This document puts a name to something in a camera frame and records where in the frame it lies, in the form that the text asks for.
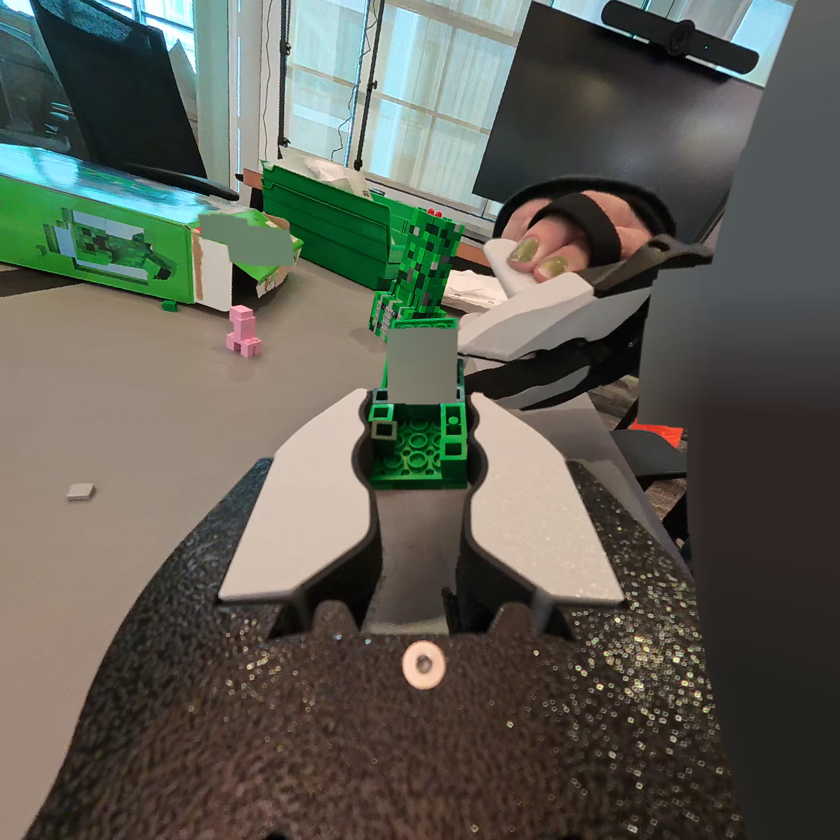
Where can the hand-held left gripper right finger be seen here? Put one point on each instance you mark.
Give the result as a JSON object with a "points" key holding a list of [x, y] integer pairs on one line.
{"points": [[538, 518]]}

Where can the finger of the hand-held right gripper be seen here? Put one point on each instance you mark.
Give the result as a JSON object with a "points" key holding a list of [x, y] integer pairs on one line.
{"points": [[525, 325], [564, 387]]}

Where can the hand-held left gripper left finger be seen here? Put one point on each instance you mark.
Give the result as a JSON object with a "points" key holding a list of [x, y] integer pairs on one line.
{"points": [[302, 512]]}

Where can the green brick assembly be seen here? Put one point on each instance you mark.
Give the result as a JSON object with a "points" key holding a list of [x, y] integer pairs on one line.
{"points": [[420, 453]]}

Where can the grey desk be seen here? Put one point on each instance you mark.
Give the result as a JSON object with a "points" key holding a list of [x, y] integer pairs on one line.
{"points": [[164, 420]]}

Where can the person's right hand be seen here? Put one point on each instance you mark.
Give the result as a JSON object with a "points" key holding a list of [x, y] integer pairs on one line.
{"points": [[525, 226]]}

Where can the white paper sheet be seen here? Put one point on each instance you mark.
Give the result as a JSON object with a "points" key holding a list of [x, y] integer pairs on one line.
{"points": [[469, 289]]}

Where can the orange fabric item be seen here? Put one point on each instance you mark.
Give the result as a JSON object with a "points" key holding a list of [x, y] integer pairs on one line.
{"points": [[663, 434]]}

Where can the green pixelated brick figure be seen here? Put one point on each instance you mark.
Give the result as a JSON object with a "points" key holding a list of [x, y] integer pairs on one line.
{"points": [[426, 262]]}

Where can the pink brick pig figure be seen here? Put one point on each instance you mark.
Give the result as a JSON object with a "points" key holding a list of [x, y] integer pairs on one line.
{"points": [[241, 325]]}

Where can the green plastic tray stack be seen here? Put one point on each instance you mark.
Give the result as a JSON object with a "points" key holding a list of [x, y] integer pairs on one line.
{"points": [[328, 223]]}

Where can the small grey tile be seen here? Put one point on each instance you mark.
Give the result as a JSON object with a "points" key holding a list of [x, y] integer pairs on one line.
{"points": [[81, 492]]}

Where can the black monitor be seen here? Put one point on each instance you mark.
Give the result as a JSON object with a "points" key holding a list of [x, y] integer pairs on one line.
{"points": [[610, 118]]}

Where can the white crumpled paper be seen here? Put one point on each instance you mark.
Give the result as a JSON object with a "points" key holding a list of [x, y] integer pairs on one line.
{"points": [[328, 172]]}

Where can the black webcam bar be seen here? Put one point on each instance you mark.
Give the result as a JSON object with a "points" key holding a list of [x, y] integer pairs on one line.
{"points": [[689, 43]]}

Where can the green toy box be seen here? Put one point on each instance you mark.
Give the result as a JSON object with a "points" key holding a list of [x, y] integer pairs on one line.
{"points": [[98, 210]]}

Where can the black office chair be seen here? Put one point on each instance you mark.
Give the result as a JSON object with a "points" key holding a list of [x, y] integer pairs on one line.
{"points": [[111, 85]]}

